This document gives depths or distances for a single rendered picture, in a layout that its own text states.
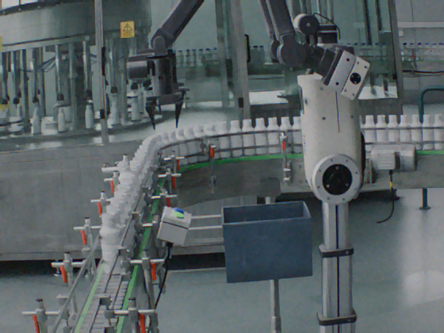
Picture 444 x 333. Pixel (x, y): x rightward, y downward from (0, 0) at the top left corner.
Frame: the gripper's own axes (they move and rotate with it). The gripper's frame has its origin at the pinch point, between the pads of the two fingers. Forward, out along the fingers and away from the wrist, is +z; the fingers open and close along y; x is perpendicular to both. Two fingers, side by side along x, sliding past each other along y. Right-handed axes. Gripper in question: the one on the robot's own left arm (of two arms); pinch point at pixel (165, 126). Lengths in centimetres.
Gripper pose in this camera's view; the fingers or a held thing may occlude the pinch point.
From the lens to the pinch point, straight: 282.8
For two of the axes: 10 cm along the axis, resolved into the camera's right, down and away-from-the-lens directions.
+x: 0.2, -1.5, 9.9
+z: 0.7, 9.9, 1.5
